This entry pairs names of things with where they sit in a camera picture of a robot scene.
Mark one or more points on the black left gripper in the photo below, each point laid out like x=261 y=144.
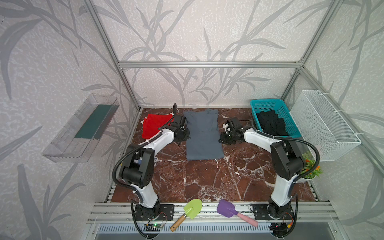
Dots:
x=182 y=135

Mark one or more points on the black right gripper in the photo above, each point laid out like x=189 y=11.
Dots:
x=226 y=138

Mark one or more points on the grey t-shirt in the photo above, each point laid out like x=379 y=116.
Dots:
x=204 y=142

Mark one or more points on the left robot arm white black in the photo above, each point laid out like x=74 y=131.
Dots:
x=137 y=167

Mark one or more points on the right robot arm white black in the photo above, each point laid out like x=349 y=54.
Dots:
x=287 y=161

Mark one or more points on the red folded t-shirt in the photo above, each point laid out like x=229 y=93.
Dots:
x=152 y=123

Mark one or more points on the black t-shirt in basket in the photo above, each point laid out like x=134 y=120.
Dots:
x=271 y=123

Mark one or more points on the teal plastic basket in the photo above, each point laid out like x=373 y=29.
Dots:
x=281 y=109

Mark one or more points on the small green circuit board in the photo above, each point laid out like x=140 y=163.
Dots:
x=154 y=227

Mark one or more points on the aluminium frame enclosure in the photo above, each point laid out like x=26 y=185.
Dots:
x=226 y=53

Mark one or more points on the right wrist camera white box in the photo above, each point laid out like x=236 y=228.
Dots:
x=227 y=128

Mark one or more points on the purple scoop pink handle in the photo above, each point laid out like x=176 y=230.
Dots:
x=228 y=210

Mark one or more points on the green garden trowel wooden handle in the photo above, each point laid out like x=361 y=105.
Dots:
x=192 y=209

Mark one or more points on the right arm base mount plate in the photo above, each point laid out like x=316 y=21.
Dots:
x=261 y=211

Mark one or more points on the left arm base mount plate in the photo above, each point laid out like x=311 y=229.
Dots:
x=163 y=212

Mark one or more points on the white wire mesh basket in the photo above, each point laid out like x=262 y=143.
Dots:
x=323 y=126

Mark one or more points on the clear plastic wall shelf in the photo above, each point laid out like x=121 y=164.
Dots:
x=77 y=140

